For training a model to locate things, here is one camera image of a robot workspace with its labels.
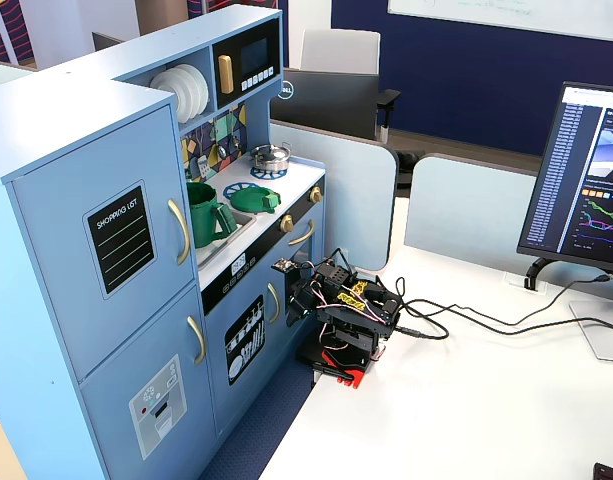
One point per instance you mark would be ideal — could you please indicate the green plastic lid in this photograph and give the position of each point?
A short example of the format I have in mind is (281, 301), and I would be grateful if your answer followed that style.
(251, 200)

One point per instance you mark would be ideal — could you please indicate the red clamp mount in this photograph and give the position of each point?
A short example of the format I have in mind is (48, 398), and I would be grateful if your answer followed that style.
(343, 367)

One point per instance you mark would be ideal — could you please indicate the gray toy sink basin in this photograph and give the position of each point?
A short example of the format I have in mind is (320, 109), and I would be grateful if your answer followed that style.
(236, 222)

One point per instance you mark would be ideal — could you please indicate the blue wooden toy kitchen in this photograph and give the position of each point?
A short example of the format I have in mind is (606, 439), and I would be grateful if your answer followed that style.
(61, 200)

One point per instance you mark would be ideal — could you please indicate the small steel pot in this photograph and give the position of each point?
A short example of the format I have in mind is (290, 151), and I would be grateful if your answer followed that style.
(271, 159)

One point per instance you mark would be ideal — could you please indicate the white toy plate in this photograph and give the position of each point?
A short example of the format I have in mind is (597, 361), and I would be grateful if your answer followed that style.
(163, 80)
(193, 95)
(154, 82)
(173, 80)

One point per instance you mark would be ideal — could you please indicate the black computer monitor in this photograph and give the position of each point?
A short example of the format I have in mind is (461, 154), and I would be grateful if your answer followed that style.
(561, 175)

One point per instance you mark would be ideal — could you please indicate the silver monitor stand base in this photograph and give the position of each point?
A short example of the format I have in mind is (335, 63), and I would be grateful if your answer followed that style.
(601, 335)

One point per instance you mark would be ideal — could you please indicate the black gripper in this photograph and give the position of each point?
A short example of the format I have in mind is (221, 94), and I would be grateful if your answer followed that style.
(297, 299)

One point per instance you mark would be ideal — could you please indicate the small wrist camera board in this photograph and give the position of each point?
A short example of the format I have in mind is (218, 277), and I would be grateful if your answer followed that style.
(284, 264)

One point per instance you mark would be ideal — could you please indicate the black keyboard corner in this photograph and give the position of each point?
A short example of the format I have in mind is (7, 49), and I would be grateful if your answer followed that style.
(611, 472)

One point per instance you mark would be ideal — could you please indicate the dark gray monitor back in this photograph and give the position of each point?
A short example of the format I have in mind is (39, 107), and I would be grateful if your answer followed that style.
(103, 41)

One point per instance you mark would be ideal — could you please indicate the black Dell monitor back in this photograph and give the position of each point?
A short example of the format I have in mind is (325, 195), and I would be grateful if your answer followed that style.
(331, 100)

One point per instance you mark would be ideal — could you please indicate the black toy microwave door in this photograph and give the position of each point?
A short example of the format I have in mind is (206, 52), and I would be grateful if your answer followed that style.
(251, 40)

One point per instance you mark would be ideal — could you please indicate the green plastic pitcher recipient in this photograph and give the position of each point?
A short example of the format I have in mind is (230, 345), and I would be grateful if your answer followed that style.
(203, 220)

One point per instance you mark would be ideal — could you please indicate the light blue desk divider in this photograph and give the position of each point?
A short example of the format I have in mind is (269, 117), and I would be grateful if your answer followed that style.
(351, 200)
(466, 205)

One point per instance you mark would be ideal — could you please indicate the gold stove knob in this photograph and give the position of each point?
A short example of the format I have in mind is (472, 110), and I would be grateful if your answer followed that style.
(287, 223)
(315, 194)

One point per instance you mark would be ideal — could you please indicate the white whiteboard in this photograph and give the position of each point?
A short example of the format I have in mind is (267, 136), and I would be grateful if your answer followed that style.
(511, 12)

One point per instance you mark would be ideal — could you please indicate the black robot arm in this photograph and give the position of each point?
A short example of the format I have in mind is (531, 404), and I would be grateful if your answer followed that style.
(358, 320)

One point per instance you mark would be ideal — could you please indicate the white office chair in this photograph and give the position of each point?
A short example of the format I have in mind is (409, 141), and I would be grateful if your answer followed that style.
(341, 50)

